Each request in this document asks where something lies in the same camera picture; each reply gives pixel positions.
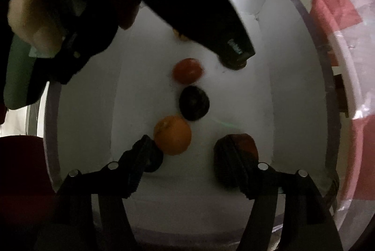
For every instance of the white tub with purple rim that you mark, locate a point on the white tub with purple rim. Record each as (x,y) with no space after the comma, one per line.
(88,98)

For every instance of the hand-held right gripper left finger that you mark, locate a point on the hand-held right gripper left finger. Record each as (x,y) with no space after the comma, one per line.
(140,163)

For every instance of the red white checked tablecloth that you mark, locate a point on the red white checked tablecloth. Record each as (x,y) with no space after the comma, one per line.
(334,2)

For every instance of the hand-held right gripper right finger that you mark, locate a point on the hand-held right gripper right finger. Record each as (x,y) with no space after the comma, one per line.
(234,169)

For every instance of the large dark purple round fruit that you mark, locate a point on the large dark purple round fruit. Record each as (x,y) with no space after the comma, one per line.
(194,104)

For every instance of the large orange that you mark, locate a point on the large orange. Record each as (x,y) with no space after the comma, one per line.
(172,135)

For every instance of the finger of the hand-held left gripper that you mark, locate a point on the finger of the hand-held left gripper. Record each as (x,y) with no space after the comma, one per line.
(211,19)

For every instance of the large red tomato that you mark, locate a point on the large red tomato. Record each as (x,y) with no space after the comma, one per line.
(187,70)

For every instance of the wrinkled red apple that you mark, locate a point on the wrinkled red apple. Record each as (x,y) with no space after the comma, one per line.
(249,148)

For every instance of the person's left hand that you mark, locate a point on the person's left hand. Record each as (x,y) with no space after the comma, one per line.
(29,10)

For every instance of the medium dark purple round fruit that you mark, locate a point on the medium dark purple round fruit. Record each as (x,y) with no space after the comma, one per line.
(156,161)

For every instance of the person's red clothing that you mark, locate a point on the person's red clothing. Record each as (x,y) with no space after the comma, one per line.
(20,174)

